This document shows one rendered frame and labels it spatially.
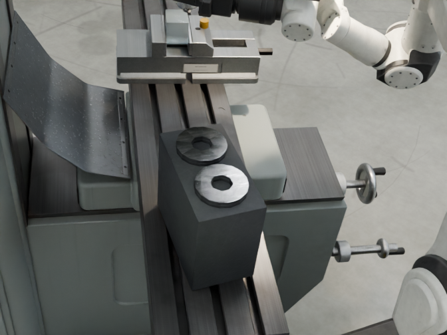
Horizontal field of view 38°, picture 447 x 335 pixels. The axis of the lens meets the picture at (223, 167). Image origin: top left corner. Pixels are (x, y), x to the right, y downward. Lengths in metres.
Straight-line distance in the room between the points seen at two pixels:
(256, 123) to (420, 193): 1.32
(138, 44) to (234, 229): 0.68
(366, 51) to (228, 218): 0.53
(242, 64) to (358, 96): 1.73
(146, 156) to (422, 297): 0.63
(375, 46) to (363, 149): 1.60
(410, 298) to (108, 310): 0.96
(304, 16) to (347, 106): 1.92
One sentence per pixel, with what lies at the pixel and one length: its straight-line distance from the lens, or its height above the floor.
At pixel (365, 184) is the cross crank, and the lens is 1.84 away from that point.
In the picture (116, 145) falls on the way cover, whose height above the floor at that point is 0.87.
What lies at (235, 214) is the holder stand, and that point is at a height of 1.12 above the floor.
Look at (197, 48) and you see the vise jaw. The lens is 1.54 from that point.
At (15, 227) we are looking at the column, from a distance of 1.53.
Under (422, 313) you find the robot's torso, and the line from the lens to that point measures 1.13.
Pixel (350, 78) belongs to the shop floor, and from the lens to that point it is 3.37.
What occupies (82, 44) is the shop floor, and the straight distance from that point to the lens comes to 3.41.
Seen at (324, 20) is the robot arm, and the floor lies 1.19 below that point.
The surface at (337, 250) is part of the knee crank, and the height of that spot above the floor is 0.53.
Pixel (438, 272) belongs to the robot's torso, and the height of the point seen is 1.07.
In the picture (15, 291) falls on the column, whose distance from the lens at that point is 1.67.
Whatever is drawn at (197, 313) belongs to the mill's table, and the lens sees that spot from 1.13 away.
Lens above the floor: 1.88
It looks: 44 degrees down
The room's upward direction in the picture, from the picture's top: 7 degrees clockwise
